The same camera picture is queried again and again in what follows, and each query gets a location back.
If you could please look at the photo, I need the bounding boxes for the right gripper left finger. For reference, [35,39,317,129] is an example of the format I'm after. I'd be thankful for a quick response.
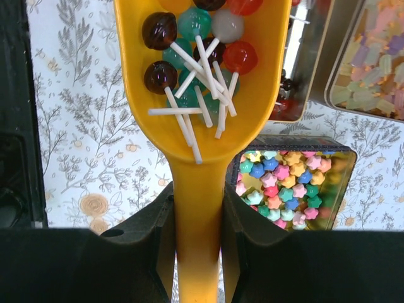
[1,185,175,302]

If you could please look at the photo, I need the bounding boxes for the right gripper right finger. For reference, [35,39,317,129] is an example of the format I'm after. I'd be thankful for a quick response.
[221,185,403,302]

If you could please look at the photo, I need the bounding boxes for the yellow plastic scoop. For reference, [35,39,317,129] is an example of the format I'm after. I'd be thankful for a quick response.
[114,1,291,302]

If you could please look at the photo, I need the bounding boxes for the tin of lollipops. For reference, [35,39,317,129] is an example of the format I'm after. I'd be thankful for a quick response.
[268,1,335,123]

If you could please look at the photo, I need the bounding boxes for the tin of star candies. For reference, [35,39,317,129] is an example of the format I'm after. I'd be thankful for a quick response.
[227,134,357,231]

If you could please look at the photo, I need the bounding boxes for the tin of pastel gummies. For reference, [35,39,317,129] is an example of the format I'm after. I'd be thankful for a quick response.
[310,1,403,121]

